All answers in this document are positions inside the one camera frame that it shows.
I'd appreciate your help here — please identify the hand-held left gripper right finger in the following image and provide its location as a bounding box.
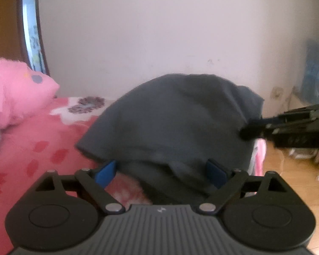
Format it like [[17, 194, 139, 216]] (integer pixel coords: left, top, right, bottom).
[[197, 159, 288, 214]]

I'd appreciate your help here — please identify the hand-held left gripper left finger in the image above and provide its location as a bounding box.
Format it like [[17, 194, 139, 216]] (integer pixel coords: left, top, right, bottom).
[[35, 159, 125, 214]]

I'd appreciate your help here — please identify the pink floral bed sheet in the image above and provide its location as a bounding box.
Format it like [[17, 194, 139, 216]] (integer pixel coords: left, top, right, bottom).
[[0, 96, 268, 255]]

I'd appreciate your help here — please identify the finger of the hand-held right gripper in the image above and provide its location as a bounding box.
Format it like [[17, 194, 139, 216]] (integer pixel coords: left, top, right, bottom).
[[239, 115, 279, 141]]

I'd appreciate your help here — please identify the dark grey shirt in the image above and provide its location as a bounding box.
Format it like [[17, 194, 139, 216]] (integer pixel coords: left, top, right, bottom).
[[74, 73, 265, 205]]

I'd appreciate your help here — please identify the pink floral quilt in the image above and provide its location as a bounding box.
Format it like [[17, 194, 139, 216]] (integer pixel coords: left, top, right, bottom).
[[0, 57, 60, 160]]

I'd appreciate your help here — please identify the blue wall poster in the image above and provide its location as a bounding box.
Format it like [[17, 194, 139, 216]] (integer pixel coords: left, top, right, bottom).
[[300, 40, 319, 104]]

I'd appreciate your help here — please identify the wooden door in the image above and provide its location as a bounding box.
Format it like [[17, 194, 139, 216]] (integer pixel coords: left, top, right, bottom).
[[0, 0, 26, 62]]

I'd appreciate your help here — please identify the dark framed mirror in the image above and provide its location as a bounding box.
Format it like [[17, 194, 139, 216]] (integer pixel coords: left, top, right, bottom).
[[16, 0, 51, 76]]

